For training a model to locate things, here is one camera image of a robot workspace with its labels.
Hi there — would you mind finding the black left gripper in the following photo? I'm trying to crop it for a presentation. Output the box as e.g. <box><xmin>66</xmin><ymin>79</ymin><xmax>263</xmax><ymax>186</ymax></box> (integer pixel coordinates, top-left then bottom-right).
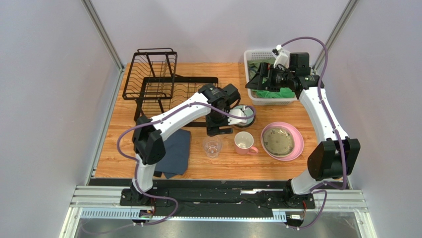
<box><xmin>206</xmin><ymin>107</ymin><xmax>233</xmax><ymax>138</ymax></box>

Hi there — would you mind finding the clear drinking glass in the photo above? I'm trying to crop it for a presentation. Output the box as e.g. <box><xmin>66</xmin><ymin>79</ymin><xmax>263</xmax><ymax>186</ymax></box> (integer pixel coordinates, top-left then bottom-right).
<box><xmin>203</xmin><ymin>136</ymin><xmax>222</xmax><ymax>158</ymax></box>

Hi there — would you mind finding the brown speckled bowl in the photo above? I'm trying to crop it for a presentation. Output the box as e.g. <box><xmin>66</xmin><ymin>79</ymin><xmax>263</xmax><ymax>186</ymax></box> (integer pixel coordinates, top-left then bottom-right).
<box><xmin>233</xmin><ymin>105</ymin><xmax>256</xmax><ymax>129</ymax></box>

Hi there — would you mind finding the pink mug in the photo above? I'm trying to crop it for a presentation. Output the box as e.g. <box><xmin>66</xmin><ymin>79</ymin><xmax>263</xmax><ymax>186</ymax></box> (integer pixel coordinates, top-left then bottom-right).
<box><xmin>234</xmin><ymin>131</ymin><xmax>259</xmax><ymax>155</ymax></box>

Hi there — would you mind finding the clear glass plate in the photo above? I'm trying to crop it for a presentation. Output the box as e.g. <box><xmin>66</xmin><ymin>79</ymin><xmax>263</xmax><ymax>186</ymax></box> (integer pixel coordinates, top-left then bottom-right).
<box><xmin>262</xmin><ymin>126</ymin><xmax>295</xmax><ymax>157</ymax></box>

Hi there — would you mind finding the large pink plate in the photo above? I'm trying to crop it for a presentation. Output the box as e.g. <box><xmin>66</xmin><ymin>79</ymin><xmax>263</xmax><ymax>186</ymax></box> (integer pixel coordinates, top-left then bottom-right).
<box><xmin>260</xmin><ymin>122</ymin><xmax>304</xmax><ymax>161</ymax></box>

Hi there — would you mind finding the light blue ribbed bowl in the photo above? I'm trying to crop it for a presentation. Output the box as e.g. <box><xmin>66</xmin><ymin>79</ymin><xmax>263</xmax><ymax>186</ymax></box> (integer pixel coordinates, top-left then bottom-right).
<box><xmin>234</xmin><ymin>105</ymin><xmax>255</xmax><ymax>128</ymax></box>

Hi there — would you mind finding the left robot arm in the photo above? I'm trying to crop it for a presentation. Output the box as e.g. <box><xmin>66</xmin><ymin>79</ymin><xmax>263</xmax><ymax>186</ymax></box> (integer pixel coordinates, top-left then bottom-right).
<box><xmin>116</xmin><ymin>84</ymin><xmax>255</xmax><ymax>206</ymax></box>

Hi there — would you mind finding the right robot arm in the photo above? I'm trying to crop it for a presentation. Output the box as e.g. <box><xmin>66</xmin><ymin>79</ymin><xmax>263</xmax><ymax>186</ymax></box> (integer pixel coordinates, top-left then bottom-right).
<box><xmin>246</xmin><ymin>53</ymin><xmax>361</xmax><ymax>207</ymax></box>

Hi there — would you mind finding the olive green cloth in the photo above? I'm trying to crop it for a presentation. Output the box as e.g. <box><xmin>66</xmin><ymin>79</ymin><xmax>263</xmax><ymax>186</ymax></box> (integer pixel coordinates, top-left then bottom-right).
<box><xmin>247</xmin><ymin>58</ymin><xmax>275</xmax><ymax>80</ymax></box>

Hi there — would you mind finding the white plastic basket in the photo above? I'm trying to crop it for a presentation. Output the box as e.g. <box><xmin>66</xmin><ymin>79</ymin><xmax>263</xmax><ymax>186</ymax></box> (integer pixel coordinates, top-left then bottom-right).
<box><xmin>243</xmin><ymin>48</ymin><xmax>298</xmax><ymax>106</ymax></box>

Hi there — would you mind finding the bright green cloth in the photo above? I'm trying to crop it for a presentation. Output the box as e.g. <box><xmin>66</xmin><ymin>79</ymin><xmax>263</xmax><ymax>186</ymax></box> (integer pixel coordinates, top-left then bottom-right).
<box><xmin>253</xmin><ymin>88</ymin><xmax>295</xmax><ymax>99</ymax></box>

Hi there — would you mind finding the dark blue cloth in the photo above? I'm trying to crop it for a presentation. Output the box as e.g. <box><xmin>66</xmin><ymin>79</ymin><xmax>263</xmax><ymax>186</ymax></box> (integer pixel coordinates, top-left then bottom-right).
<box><xmin>154</xmin><ymin>129</ymin><xmax>191</xmax><ymax>179</ymax></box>

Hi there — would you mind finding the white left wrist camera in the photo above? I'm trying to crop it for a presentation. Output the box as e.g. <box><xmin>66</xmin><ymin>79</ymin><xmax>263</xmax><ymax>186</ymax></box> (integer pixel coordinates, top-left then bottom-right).
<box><xmin>228</xmin><ymin>108</ymin><xmax>247</xmax><ymax>126</ymax></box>

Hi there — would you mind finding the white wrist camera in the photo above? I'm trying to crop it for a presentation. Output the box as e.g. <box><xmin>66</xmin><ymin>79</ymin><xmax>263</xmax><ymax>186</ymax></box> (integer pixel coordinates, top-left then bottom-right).
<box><xmin>228</xmin><ymin>108</ymin><xmax>247</xmax><ymax>126</ymax></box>
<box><xmin>271</xmin><ymin>45</ymin><xmax>290</xmax><ymax>69</ymax></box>

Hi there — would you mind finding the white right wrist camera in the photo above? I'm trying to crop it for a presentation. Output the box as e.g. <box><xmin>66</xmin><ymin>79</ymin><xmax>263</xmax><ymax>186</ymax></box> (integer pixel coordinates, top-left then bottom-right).
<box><xmin>271</xmin><ymin>45</ymin><xmax>290</xmax><ymax>69</ymax></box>

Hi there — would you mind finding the aluminium frame post right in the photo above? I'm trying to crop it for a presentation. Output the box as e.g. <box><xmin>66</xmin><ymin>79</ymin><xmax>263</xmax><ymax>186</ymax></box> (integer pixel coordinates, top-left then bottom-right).
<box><xmin>313</xmin><ymin>0</ymin><xmax>360</xmax><ymax>71</ymax></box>

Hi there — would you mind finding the aluminium frame post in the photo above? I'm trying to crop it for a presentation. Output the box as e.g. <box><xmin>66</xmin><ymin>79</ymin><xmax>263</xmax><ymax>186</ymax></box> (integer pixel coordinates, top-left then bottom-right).
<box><xmin>81</xmin><ymin>0</ymin><xmax>125</xmax><ymax>71</ymax></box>
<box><xmin>313</xmin><ymin>0</ymin><xmax>360</xmax><ymax>71</ymax></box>

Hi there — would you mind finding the black wire dish rack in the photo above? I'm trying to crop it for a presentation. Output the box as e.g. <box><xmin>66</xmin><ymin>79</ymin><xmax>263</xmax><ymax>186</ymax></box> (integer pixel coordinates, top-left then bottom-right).
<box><xmin>122</xmin><ymin>48</ymin><xmax>218</xmax><ymax>120</ymax></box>

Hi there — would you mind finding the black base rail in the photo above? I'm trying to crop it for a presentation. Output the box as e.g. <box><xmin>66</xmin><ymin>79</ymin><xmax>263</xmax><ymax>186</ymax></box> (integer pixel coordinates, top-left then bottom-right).
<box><xmin>89</xmin><ymin>178</ymin><xmax>315</xmax><ymax>214</ymax></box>

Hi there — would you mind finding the aluminium front rail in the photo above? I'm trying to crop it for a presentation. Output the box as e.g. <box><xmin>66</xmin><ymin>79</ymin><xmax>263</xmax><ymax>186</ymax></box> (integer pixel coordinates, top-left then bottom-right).
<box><xmin>70</xmin><ymin>186</ymin><xmax>369</xmax><ymax>222</ymax></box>

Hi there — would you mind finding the aluminium frame post left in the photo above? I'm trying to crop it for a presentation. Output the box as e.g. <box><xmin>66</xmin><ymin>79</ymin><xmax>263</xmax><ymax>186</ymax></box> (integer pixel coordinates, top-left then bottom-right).
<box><xmin>81</xmin><ymin>0</ymin><xmax>125</xmax><ymax>71</ymax></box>

